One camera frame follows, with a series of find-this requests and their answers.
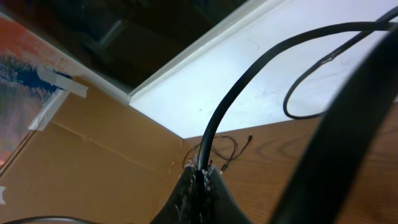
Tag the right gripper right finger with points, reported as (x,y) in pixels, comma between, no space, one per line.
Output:
(220,204)

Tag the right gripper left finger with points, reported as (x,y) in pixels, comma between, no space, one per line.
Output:
(182,205)

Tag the cardboard side panel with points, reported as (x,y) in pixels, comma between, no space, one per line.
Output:
(68,148)

